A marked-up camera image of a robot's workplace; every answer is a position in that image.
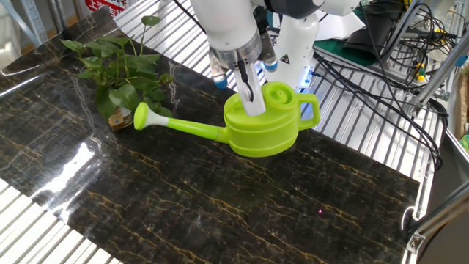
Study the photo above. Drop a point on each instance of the red white sign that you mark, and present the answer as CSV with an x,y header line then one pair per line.
x,y
106,5

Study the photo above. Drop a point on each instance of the grey diagonal metal bar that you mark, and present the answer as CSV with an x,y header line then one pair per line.
x,y
399,29

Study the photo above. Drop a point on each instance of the black fabric pouch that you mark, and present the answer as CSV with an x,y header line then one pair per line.
x,y
370,40

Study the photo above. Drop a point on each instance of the grey slotted angle post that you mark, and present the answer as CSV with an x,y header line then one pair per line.
x,y
33,18

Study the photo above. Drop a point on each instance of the green desk mat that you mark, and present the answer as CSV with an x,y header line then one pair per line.
x,y
340,53

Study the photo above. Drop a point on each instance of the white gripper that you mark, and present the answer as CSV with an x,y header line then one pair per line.
x,y
258,106

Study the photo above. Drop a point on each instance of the silver wrist bracket blue caps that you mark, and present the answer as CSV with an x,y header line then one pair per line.
x,y
221,84

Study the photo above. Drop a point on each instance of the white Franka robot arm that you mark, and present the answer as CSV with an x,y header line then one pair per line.
x,y
227,25

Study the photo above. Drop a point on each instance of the lime green watering can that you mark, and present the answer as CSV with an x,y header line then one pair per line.
x,y
264,135

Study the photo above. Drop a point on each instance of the yellow green screwdriver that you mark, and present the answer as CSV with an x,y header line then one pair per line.
x,y
420,75

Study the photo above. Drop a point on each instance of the green potted plant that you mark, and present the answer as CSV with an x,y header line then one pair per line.
x,y
121,95

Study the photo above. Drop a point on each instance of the thick aluminium profile post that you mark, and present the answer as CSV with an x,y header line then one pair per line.
x,y
439,71

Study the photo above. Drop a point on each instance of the aluminium profile with bracket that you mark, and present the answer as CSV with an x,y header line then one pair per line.
x,y
439,216

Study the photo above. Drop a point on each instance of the white paper sheet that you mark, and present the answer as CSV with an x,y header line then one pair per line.
x,y
337,27

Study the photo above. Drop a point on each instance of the dark marble pattern mat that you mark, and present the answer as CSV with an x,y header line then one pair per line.
x,y
293,201

